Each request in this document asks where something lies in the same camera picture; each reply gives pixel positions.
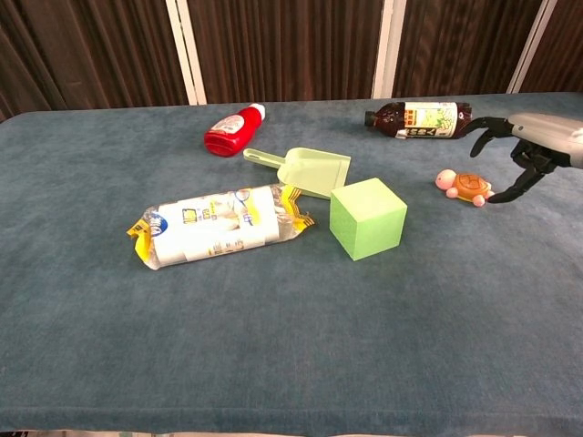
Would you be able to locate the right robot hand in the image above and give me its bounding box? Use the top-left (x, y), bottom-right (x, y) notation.
top-left (469, 112), bottom-right (583, 204)

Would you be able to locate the pink and orange turtle toy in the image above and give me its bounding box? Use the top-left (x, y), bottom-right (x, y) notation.
top-left (435, 168), bottom-right (496, 208)

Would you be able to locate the dark tea bottle with label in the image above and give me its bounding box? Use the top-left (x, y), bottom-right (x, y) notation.
top-left (363, 101), bottom-right (475, 140)

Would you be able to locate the green cube block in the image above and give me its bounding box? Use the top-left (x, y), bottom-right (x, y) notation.
top-left (329, 177), bottom-right (408, 262)

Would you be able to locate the light green plastic dustpan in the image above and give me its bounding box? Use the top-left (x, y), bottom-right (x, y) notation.
top-left (242, 146), bottom-right (353, 199)

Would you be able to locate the dark brown curtain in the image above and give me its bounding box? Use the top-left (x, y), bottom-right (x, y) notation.
top-left (0, 0), bottom-right (583, 123)

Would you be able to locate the red ketchup bottle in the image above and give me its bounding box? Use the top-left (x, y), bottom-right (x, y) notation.
top-left (203, 103), bottom-right (267, 158)

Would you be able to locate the blue-green table cloth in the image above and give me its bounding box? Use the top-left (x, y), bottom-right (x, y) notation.
top-left (0, 91), bottom-right (583, 434)

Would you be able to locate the clear yellow-trimmed tissue pack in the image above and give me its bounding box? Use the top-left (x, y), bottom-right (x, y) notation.
top-left (126, 183), bottom-right (316, 271)

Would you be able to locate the white slanted frame post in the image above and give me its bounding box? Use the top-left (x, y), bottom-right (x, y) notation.
top-left (164, 0), bottom-right (208, 107)
top-left (371, 0), bottom-right (407, 100)
top-left (506, 0), bottom-right (558, 95)

